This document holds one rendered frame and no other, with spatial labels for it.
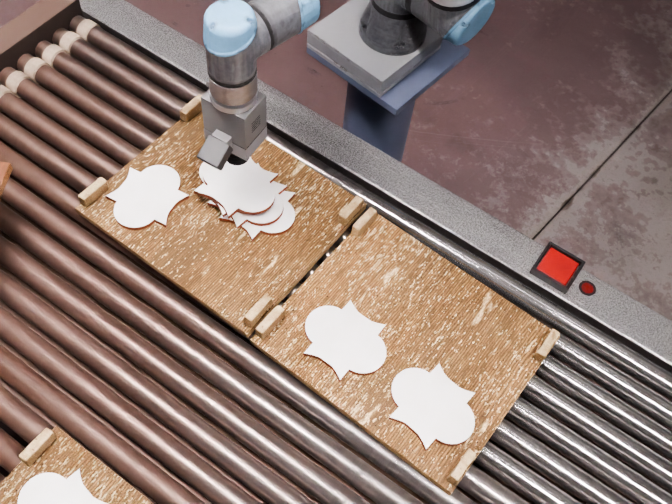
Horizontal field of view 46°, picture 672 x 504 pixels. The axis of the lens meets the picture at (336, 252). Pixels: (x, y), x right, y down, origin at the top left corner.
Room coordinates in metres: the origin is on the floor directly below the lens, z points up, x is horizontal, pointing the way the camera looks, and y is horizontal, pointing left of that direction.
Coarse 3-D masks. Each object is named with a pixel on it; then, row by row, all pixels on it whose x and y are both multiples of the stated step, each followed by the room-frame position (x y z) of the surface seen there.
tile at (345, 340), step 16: (352, 304) 0.65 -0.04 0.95; (320, 320) 0.61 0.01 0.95; (336, 320) 0.62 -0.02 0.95; (352, 320) 0.62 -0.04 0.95; (368, 320) 0.62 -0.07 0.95; (320, 336) 0.58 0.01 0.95; (336, 336) 0.59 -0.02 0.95; (352, 336) 0.59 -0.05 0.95; (368, 336) 0.59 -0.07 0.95; (304, 352) 0.55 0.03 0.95; (320, 352) 0.55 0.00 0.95; (336, 352) 0.56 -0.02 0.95; (352, 352) 0.56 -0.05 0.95; (368, 352) 0.56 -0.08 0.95; (384, 352) 0.57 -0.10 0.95; (336, 368) 0.53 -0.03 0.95; (352, 368) 0.53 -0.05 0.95; (368, 368) 0.54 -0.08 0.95
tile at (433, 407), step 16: (416, 368) 0.55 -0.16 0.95; (400, 384) 0.51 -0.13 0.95; (416, 384) 0.52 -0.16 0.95; (432, 384) 0.52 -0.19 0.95; (448, 384) 0.53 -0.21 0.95; (400, 400) 0.49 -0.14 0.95; (416, 400) 0.49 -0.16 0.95; (432, 400) 0.49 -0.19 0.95; (448, 400) 0.50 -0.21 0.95; (464, 400) 0.50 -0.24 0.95; (400, 416) 0.46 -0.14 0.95; (416, 416) 0.46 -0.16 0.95; (432, 416) 0.47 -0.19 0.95; (448, 416) 0.47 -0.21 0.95; (464, 416) 0.47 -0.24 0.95; (416, 432) 0.44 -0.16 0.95; (432, 432) 0.44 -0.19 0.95; (448, 432) 0.44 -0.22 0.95; (464, 432) 0.45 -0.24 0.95
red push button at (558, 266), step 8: (552, 248) 0.83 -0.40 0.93; (552, 256) 0.82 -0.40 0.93; (560, 256) 0.82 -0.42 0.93; (544, 264) 0.80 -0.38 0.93; (552, 264) 0.80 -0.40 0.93; (560, 264) 0.80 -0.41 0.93; (568, 264) 0.80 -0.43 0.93; (576, 264) 0.81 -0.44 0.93; (544, 272) 0.78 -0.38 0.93; (552, 272) 0.78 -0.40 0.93; (560, 272) 0.78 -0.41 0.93; (568, 272) 0.79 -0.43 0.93; (560, 280) 0.77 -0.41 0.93; (568, 280) 0.77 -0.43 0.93
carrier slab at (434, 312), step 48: (384, 240) 0.80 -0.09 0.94; (336, 288) 0.68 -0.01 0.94; (384, 288) 0.70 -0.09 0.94; (432, 288) 0.71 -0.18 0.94; (480, 288) 0.72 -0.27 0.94; (288, 336) 0.58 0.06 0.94; (384, 336) 0.60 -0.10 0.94; (432, 336) 0.61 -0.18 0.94; (480, 336) 0.63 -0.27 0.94; (528, 336) 0.64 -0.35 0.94; (336, 384) 0.50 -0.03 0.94; (384, 384) 0.52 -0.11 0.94; (480, 384) 0.54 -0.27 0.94; (384, 432) 0.43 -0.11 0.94; (480, 432) 0.45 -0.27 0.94; (432, 480) 0.37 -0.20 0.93
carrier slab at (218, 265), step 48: (192, 144) 0.96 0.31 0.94; (192, 192) 0.85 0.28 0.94; (336, 192) 0.89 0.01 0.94; (144, 240) 0.73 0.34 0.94; (192, 240) 0.74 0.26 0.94; (240, 240) 0.76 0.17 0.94; (288, 240) 0.77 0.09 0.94; (336, 240) 0.79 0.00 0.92; (192, 288) 0.65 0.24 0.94; (240, 288) 0.66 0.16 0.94; (288, 288) 0.67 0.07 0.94
